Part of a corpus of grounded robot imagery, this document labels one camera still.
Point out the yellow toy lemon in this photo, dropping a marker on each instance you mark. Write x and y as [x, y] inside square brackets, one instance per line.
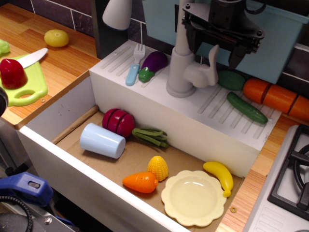
[56, 38]

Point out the purple sliced toy beet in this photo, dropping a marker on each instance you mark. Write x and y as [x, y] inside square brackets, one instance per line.
[119, 122]

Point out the orange plastic toy carrot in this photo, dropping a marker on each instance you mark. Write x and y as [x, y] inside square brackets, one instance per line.
[143, 182]

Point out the green toy cucumber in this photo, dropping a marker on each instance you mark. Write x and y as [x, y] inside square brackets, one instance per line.
[245, 108]

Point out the light blue storage bin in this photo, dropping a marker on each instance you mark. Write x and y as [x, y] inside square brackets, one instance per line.
[282, 29]

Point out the white toy knife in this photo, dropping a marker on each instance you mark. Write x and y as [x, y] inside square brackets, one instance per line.
[32, 58]

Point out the purple toy eggplant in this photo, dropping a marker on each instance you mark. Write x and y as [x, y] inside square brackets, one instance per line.
[153, 63]

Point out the black camera lens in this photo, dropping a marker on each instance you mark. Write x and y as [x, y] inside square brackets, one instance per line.
[4, 101]

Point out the light blue plastic cup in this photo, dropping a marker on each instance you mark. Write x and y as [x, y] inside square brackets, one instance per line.
[102, 141]

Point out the yellow toy banana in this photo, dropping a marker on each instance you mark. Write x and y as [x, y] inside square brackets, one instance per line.
[223, 174]

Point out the white toy stove top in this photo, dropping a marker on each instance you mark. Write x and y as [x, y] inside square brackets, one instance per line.
[268, 217]

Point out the white fork blue handle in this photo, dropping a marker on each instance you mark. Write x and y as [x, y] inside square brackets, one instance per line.
[138, 54]

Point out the cream scalloped plate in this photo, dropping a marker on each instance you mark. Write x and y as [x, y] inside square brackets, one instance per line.
[194, 198]

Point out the yellow toy corn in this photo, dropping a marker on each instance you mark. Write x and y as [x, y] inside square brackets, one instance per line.
[158, 166]

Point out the orange sliced wooden carrot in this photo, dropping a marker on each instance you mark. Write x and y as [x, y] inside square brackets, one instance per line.
[277, 97]

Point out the green felt beans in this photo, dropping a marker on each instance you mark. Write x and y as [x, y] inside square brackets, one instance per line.
[151, 136]

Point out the red toy pepper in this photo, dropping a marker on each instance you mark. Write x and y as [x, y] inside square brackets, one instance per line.
[12, 74]

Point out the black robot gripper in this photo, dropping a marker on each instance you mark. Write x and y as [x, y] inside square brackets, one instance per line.
[223, 22]

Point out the white hanging lamp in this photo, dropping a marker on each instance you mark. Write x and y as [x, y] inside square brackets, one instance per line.
[117, 14]

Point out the green toy vegetable piece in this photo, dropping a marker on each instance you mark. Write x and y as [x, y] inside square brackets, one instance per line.
[4, 47]

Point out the black stove burner grate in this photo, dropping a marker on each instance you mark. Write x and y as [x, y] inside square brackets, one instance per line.
[291, 187]

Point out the lime green cutting board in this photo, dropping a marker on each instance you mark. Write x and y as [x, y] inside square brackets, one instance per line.
[35, 88]

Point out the blue clamp device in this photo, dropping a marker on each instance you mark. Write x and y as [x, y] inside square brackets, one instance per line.
[27, 187]

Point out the white toy sink unit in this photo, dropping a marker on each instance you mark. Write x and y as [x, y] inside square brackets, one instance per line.
[201, 127]

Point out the grey toy faucet with lever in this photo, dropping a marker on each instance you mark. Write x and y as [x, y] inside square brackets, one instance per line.
[185, 74]

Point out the dark green toy avocado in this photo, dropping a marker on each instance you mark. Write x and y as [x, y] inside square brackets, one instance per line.
[231, 80]

